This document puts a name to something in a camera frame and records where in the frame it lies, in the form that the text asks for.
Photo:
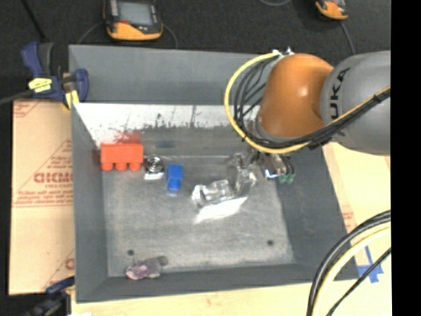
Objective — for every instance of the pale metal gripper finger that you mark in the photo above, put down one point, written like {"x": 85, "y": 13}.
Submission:
{"x": 239, "y": 164}
{"x": 245, "y": 183}

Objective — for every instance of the small blue block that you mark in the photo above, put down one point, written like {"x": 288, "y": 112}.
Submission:
{"x": 174, "y": 176}

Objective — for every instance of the grey metal bin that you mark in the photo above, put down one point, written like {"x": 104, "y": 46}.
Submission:
{"x": 197, "y": 242}

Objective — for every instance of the round silver metal thing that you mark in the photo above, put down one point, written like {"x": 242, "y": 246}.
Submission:
{"x": 154, "y": 167}

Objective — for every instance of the orange toy building block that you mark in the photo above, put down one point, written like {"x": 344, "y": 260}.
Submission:
{"x": 121, "y": 155}

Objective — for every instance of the purple and grey toy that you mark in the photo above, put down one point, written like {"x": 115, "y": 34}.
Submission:
{"x": 146, "y": 269}

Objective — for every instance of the brown cardboard board, red print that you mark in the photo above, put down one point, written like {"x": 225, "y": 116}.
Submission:
{"x": 39, "y": 209}

